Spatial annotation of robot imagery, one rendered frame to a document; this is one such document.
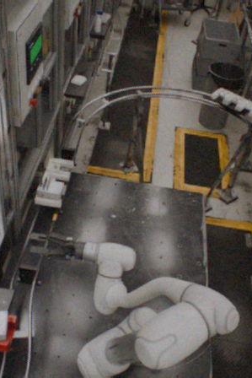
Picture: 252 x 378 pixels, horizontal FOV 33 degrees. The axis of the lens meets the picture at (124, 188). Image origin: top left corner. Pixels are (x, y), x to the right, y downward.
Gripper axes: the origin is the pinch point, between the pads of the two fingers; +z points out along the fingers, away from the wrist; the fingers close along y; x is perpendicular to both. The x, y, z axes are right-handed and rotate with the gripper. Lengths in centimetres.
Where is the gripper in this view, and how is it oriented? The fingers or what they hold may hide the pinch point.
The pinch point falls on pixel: (36, 243)
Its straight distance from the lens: 183.3
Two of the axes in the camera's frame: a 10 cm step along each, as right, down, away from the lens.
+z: -9.9, -1.6, 0.0
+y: 1.2, -7.2, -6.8
